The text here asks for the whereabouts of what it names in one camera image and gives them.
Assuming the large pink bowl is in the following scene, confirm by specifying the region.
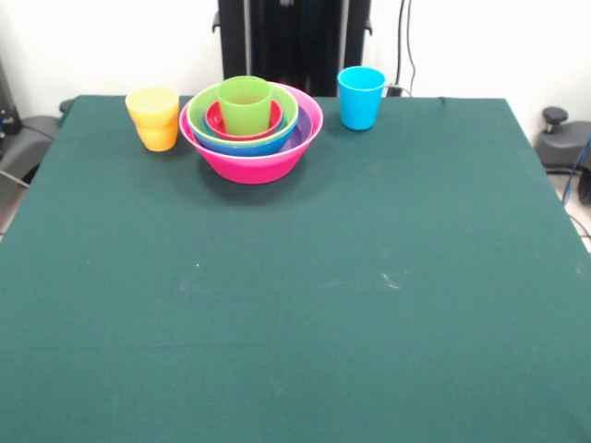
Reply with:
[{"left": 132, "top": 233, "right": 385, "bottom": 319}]
[{"left": 177, "top": 84, "right": 324, "bottom": 186}]

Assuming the large blue bowl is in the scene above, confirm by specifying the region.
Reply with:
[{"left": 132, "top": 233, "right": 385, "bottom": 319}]
[{"left": 190, "top": 114, "right": 300, "bottom": 157}]

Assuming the purple bowl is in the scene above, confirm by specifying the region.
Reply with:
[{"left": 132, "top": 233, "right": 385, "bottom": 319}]
[{"left": 276, "top": 108, "right": 315, "bottom": 156}]

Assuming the green bowl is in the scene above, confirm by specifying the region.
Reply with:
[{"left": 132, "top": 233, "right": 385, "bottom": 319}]
[{"left": 186, "top": 80, "right": 300, "bottom": 147}]

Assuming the green cup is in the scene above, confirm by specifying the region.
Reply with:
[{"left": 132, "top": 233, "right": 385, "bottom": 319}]
[{"left": 216, "top": 76, "right": 273, "bottom": 137}]

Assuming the small pink bowl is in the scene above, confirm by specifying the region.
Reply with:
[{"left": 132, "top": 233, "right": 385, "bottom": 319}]
[{"left": 204, "top": 99, "right": 283, "bottom": 141}]

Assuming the small translucent blue bowl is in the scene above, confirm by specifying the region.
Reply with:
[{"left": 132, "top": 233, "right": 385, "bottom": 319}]
[{"left": 200, "top": 103, "right": 286, "bottom": 142}]

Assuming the blue cup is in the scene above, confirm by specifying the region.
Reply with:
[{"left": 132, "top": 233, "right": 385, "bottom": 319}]
[{"left": 336, "top": 66, "right": 387, "bottom": 131}]

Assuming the dark green tablecloth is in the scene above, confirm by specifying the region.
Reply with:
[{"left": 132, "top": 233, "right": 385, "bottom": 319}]
[{"left": 0, "top": 94, "right": 591, "bottom": 443}]

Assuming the orange cup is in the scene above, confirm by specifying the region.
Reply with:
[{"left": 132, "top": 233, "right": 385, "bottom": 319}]
[{"left": 135, "top": 117, "right": 180, "bottom": 152}]

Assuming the yellow cup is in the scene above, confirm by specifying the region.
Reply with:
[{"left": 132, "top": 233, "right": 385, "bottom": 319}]
[{"left": 125, "top": 86, "right": 180, "bottom": 129}]

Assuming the black hanging cable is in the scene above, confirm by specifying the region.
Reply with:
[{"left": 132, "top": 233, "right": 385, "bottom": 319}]
[{"left": 386, "top": 0, "right": 418, "bottom": 98}]

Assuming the grey pedestal foot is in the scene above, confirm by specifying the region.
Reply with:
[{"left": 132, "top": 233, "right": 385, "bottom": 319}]
[
  {"left": 0, "top": 99, "right": 75, "bottom": 186},
  {"left": 535, "top": 106, "right": 591, "bottom": 173}
]

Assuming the blue cable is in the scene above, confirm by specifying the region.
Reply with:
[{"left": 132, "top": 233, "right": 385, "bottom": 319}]
[{"left": 561, "top": 133, "right": 591, "bottom": 207}]

